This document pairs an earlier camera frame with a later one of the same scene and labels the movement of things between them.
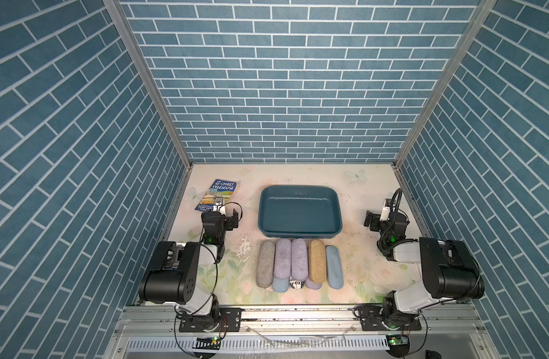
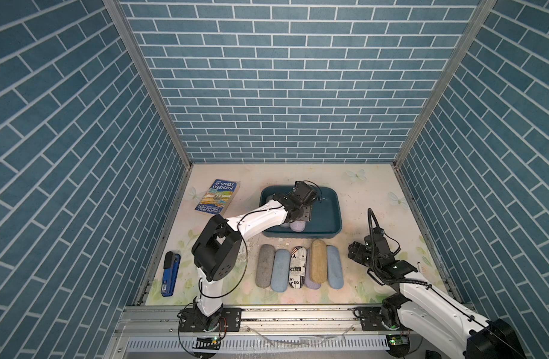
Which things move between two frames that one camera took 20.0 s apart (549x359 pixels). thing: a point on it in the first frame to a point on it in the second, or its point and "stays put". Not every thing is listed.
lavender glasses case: x=299 y=259 to x=298 y=226
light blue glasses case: x=334 y=268 stays put
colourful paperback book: x=220 y=188 stays put
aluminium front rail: x=329 y=318 stays put
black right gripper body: x=378 y=226 to x=360 y=256
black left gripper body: x=227 y=225 to x=304 y=213
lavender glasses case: x=311 y=285 stays put
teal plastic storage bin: x=299 y=211 stays put
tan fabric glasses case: x=317 y=261 stays put
